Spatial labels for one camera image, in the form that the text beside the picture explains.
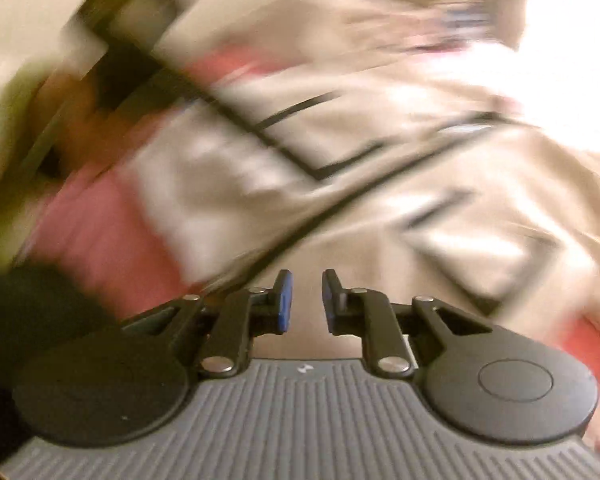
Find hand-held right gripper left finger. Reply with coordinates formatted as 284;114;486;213
122;269;295;378

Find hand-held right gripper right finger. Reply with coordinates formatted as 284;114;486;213
321;269;493;378

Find beige zip jacket black trim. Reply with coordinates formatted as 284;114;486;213
0;0;600;361

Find red floral blanket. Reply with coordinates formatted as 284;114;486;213
10;45;600;376

